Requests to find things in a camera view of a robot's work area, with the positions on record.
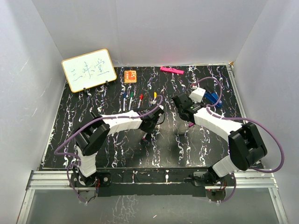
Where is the red-tipped white pen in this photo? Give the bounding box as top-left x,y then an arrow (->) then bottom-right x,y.
137,94 -> 143,108

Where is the yellow-tipped white pen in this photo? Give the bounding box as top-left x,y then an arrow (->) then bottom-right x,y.
152,92 -> 157,104

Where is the green-tipped white pen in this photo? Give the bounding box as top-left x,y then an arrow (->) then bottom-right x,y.
128,92 -> 134,111

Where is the blue-tipped white pen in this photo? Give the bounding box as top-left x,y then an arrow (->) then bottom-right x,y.
122,92 -> 127,112

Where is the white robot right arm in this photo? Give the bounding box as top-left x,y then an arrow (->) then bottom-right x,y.
172,93 -> 267,185

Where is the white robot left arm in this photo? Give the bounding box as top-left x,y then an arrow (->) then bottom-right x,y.
74,105 -> 164,186

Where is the blue clamp tool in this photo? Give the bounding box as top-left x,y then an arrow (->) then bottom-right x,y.
204,92 -> 222,108

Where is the pink plastic clip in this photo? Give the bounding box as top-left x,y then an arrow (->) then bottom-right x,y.
160,66 -> 184,75

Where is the small wooden-framed whiteboard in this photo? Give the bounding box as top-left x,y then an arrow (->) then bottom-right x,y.
61,49 -> 117,93

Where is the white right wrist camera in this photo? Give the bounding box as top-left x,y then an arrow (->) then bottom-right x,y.
189,86 -> 206,103

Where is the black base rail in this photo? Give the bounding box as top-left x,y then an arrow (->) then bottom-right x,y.
68,168 -> 235,199

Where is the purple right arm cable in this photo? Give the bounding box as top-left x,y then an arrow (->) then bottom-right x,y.
192,77 -> 285,203

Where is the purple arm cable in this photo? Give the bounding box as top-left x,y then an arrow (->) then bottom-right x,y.
192,77 -> 285,203
54,95 -> 164,206

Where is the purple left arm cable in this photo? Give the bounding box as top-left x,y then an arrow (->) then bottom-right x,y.
54,95 -> 164,206

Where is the aluminium frame rail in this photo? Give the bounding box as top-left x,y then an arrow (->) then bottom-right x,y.
227,64 -> 288,224

